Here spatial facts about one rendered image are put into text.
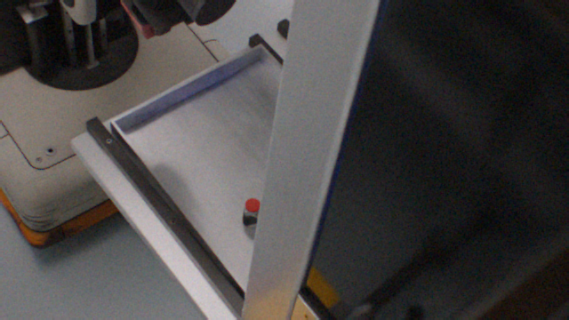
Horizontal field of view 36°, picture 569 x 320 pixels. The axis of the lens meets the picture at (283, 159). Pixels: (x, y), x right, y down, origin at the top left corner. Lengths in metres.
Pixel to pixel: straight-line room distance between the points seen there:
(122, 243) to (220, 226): 1.01
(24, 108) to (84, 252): 0.37
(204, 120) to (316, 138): 0.68
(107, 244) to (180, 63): 0.47
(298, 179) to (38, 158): 1.36
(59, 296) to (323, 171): 1.55
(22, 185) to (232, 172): 0.81
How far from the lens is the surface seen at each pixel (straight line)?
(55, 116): 2.04
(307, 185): 0.65
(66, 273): 2.15
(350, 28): 0.51
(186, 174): 1.22
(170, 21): 1.02
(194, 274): 1.15
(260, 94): 1.31
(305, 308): 0.79
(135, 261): 2.15
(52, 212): 2.00
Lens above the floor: 1.91
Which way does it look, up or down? 56 degrees down
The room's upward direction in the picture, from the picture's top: 11 degrees clockwise
